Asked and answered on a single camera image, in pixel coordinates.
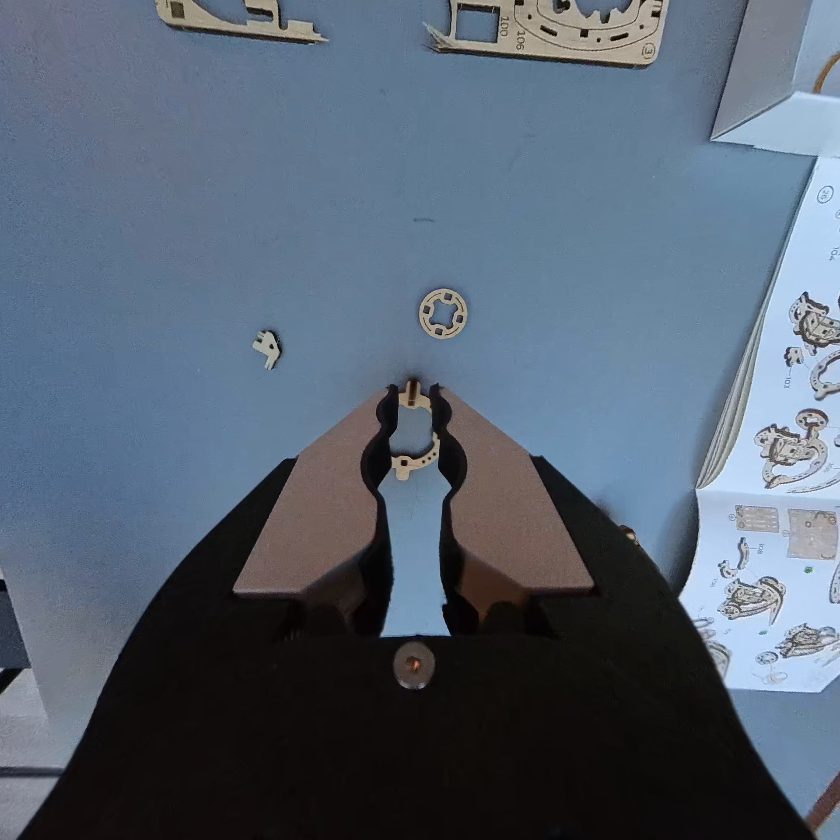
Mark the group of yellow rubber bands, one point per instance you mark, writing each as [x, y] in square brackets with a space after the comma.
[817, 79]

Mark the round wooden disc part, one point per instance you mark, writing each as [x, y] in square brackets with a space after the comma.
[428, 298]

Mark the open assembly instruction booklet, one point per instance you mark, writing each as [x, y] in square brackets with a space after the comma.
[787, 394]

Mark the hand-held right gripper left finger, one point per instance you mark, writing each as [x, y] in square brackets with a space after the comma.
[315, 525]

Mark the plywood sheet fragment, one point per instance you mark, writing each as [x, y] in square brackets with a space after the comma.
[229, 26]

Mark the wooden horseshoe shaped part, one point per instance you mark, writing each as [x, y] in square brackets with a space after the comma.
[410, 463]

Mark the small angled wooden part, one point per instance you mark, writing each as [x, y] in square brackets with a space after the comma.
[269, 354]

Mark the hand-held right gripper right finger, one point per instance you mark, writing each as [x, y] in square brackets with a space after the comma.
[518, 525]

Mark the plywood part sheet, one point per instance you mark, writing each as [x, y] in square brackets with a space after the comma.
[505, 29]

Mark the small boxy wooden subassembly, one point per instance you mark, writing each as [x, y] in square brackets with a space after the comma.
[628, 535]

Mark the shallow cardboard tray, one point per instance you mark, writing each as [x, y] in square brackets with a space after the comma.
[754, 65]

